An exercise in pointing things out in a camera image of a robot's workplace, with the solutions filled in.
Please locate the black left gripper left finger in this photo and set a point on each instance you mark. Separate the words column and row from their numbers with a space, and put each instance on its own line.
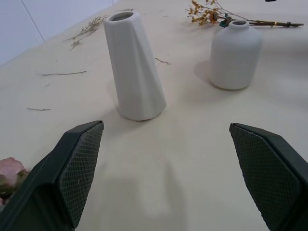
column 60, row 178

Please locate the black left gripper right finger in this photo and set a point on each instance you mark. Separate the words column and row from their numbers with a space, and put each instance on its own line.
column 267, row 173

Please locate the short round white vase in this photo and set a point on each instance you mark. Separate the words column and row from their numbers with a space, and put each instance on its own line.
column 234, row 55

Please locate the tall twisted white vase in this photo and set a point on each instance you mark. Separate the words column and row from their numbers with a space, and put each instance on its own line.
column 134, row 67

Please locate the pink artificial flower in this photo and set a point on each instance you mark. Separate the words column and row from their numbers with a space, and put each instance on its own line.
column 10, row 174

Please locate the thin dry twig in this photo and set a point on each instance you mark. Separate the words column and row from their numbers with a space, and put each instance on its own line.
column 162, row 61
column 62, row 73
column 38, row 109

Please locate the dried green grass sprig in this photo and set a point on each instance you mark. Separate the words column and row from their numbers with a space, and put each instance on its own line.
column 87, row 27

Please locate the yellow dried flower bunch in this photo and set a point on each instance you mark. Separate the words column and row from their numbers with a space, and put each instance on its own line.
column 209, row 15

